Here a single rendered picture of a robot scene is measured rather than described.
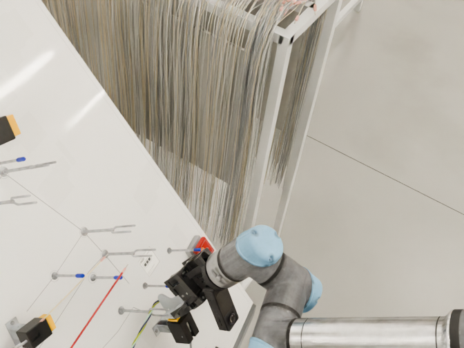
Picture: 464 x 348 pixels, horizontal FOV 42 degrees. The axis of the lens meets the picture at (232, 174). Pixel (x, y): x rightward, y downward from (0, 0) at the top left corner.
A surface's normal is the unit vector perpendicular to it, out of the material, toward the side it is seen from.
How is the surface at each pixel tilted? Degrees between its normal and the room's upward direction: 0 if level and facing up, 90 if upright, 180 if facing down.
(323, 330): 35
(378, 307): 0
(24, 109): 54
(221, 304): 59
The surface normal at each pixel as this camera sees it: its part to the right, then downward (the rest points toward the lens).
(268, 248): 0.58, -0.46
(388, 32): 0.10, -0.66
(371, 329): -0.48, -0.66
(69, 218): 0.80, -0.10
